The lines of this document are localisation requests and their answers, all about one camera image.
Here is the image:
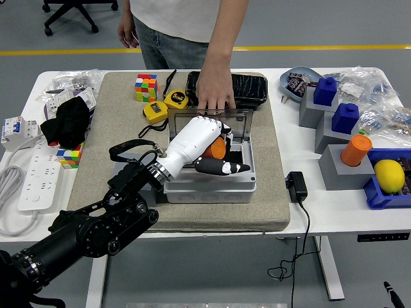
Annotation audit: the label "light blue dish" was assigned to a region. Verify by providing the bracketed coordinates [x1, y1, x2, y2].
[279, 66, 324, 103]

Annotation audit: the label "black power adapter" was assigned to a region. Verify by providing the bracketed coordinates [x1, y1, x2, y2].
[284, 171, 308, 203]

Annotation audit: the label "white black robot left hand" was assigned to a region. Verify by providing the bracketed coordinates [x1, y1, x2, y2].
[159, 115, 251, 180]

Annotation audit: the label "clear bag of white parts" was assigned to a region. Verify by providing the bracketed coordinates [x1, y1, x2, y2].
[335, 75, 367, 103]

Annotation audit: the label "white socket panel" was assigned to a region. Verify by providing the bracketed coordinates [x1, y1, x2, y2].
[74, 87, 98, 112]
[44, 89, 70, 113]

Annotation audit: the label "yellow tape measure round label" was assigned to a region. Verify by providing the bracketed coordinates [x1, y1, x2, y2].
[162, 69, 190, 113]

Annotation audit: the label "black office chair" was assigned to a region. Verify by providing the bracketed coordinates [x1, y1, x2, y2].
[41, 0, 119, 37]

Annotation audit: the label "black cloth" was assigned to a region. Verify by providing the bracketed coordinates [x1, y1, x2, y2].
[40, 97, 92, 149]

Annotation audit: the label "blue storage bin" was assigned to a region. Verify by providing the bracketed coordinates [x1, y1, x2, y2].
[363, 148, 411, 211]

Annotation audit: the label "grey box with clear lid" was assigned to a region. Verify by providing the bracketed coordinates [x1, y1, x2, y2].
[163, 108, 258, 205]

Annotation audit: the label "white table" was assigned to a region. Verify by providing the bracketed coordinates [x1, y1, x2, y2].
[0, 67, 411, 302]

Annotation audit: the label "black table control panel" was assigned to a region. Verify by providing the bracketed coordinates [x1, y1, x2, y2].
[356, 232, 411, 243]

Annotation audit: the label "grey cube holder with hole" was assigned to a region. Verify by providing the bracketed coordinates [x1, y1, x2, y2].
[318, 144, 376, 191]
[110, 161, 166, 207]

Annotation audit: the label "orange cylinder battery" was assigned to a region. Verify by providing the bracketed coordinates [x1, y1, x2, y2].
[200, 136, 227, 160]
[340, 134, 373, 167]

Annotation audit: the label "grey block holder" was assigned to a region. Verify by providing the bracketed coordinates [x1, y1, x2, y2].
[314, 110, 360, 155]
[298, 85, 340, 129]

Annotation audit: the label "person's right hand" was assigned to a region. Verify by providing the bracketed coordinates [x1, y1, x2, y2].
[117, 15, 141, 49]

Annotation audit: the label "white power strip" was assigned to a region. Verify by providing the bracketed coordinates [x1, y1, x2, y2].
[17, 139, 64, 212]

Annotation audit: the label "white circuit breaker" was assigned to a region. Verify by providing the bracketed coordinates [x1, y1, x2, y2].
[0, 115, 41, 151]

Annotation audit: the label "black adapter cord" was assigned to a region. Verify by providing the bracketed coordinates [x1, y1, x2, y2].
[267, 198, 311, 308]

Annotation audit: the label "clear bags of metal parts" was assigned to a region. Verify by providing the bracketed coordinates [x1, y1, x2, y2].
[37, 69, 105, 103]

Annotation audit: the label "yellow lemon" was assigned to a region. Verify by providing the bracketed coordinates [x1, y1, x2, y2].
[373, 159, 406, 194]

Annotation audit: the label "black plastic case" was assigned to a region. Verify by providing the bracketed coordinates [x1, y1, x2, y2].
[185, 71, 269, 113]

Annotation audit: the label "clear bag of small parts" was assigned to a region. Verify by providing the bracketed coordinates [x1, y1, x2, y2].
[358, 107, 391, 137]
[383, 104, 411, 145]

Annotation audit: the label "colourful puzzle cube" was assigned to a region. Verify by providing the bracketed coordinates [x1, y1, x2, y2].
[134, 73, 160, 103]
[57, 142, 86, 169]

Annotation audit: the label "clear bag of blue parts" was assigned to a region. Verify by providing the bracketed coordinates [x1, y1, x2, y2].
[362, 66, 404, 105]

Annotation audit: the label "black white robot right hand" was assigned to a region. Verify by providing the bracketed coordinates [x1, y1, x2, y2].
[383, 281, 406, 308]

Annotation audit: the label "person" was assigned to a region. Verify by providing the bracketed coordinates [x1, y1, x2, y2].
[117, 0, 250, 112]

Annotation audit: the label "blue plastic block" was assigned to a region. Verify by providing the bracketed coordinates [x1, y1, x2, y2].
[313, 76, 338, 107]
[331, 102, 360, 135]

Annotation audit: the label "yellow tape measure square label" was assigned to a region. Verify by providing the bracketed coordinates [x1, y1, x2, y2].
[138, 100, 171, 139]

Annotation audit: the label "person's left hand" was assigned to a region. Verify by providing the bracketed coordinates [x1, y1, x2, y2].
[195, 72, 237, 112]

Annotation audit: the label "grey-brown mat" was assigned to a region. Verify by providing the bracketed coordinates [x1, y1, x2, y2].
[65, 71, 292, 234]

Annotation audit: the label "dark brown packets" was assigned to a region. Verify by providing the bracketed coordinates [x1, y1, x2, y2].
[396, 156, 411, 196]

